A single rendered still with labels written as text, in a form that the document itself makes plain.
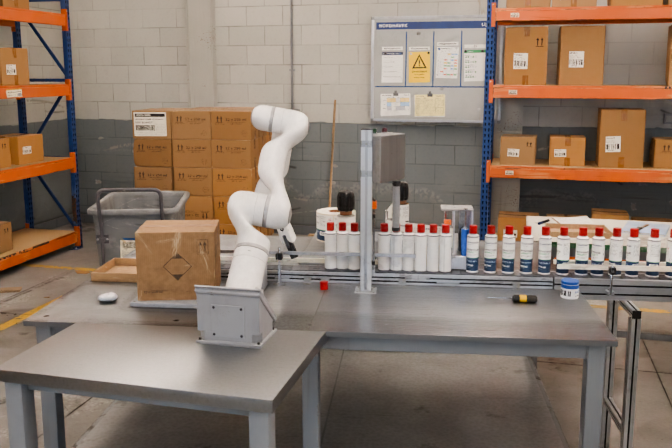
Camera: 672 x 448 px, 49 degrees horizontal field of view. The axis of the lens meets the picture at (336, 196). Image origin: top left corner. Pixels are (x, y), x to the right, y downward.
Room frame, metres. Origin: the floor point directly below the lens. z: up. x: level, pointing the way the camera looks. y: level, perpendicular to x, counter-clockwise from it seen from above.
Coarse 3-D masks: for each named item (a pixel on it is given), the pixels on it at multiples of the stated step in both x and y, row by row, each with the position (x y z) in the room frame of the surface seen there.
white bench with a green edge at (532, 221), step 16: (528, 224) 4.45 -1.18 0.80; (544, 224) 4.45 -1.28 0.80; (608, 224) 4.45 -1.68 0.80; (624, 224) 4.45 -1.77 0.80; (608, 240) 4.01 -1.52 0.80; (624, 240) 4.01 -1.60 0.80; (608, 256) 3.95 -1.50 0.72; (624, 256) 3.93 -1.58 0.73; (640, 256) 3.91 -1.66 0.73; (624, 336) 4.21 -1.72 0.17; (640, 336) 4.19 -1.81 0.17; (656, 336) 4.17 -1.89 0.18
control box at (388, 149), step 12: (372, 144) 2.94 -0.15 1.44; (384, 144) 2.93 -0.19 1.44; (396, 144) 2.99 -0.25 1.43; (372, 156) 2.94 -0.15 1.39; (384, 156) 2.93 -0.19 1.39; (396, 156) 3.00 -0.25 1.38; (372, 168) 2.94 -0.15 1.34; (384, 168) 2.93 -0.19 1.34; (396, 168) 3.00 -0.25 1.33; (372, 180) 2.94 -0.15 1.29; (384, 180) 2.94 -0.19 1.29
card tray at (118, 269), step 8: (104, 264) 3.23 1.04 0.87; (112, 264) 3.31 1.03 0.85; (120, 264) 3.34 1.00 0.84; (128, 264) 3.34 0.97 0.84; (96, 272) 3.09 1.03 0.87; (104, 272) 3.22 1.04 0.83; (112, 272) 3.22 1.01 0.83; (120, 272) 3.22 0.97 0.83; (128, 272) 3.22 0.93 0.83; (136, 272) 3.22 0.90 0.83; (96, 280) 3.09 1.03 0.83; (104, 280) 3.08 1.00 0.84; (112, 280) 3.08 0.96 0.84; (120, 280) 3.08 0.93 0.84; (128, 280) 3.07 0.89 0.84; (136, 280) 3.07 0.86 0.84
